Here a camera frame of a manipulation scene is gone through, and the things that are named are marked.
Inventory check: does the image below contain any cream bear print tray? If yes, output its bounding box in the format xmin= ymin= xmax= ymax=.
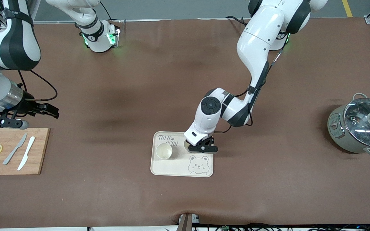
xmin=150 ymin=131 xmax=214 ymax=178

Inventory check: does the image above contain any bamboo cutting board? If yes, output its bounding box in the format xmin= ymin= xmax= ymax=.
xmin=0 ymin=128 xmax=50 ymax=175

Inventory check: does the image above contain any white plastic knife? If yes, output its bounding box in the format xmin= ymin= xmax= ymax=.
xmin=17 ymin=136 xmax=36 ymax=171

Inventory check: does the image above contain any grey plastic knife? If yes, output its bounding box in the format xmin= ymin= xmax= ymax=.
xmin=3 ymin=133 xmax=28 ymax=165

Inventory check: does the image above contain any brown table cover mat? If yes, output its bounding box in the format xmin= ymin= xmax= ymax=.
xmin=0 ymin=18 xmax=370 ymax=229

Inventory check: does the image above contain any grey-green electric pot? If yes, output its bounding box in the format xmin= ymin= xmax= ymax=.
xmin=327 ymin=93 xmax=370 ymax=157

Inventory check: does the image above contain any glass pot lid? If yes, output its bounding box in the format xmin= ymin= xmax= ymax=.
xmin=343 ymin=98 xmax=370 ymax=143

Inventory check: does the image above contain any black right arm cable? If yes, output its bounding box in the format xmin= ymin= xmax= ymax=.
xmin=17 ymin=70 xmax=58 ymax=101

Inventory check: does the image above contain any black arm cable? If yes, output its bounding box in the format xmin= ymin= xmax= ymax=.
xmin=17 ymin=70 xmax=58 ymax=101
xmin=216 ymin=51 xmax=283 ymax=133

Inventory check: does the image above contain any grey mount post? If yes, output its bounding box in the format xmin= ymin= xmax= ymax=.
xmin=178 ymin=212 xmax=200 ymax=231

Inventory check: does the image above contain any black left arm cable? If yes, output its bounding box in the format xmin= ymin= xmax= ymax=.
xmin=216 ymin=51 xmax=283 ymax=133

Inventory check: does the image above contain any black base power cable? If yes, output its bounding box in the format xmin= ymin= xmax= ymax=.
xmin=100 ymin=1 xmax=113 ymax=21
xmin=226 ymin=15 xmax=250 ymax=27

